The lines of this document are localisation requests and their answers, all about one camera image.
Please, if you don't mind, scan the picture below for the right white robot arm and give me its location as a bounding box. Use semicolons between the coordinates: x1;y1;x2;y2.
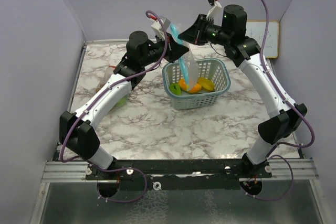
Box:
178;5;307;177

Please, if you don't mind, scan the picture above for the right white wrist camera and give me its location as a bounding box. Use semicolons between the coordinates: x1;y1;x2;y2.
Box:
206;0;222;21

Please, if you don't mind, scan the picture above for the yellow toy fruit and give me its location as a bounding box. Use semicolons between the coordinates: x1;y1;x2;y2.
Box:
197;77;215;92

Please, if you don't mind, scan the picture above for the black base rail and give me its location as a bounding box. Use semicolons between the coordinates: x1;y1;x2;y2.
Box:
86;159;272;191

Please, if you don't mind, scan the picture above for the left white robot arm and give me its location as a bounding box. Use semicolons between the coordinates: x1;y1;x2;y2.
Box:
59;31;189;179

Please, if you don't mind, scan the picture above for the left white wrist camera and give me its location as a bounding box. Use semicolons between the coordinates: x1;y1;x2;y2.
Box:
151;16;171;40

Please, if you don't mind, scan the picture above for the green leafy toy vegetable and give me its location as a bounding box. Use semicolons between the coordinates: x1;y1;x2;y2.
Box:
169;83;182;95

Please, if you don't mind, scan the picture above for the orange zip clear bag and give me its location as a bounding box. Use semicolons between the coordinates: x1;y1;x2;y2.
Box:
94;64;129;108

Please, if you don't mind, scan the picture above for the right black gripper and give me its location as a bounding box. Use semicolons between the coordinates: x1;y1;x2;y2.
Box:
179;14;231;46

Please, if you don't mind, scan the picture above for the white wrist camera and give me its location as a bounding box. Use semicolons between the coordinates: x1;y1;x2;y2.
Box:
151;16;171;40
206;0;222;21

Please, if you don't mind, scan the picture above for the teal plastic basket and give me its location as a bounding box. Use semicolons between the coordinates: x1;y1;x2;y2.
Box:
162;58;231;110

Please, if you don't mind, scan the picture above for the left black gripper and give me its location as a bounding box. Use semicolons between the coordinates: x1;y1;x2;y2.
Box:
141;31;189;68

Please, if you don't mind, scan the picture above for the large orange mango toy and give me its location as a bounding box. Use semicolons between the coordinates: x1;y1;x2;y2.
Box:
178;79;202;94

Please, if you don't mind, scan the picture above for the blue zip clear bag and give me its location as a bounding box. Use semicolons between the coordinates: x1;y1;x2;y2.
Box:
170;23;199;88

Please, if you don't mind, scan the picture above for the small whiteboard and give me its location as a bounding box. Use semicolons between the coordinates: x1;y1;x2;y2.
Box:
245;20;279;59

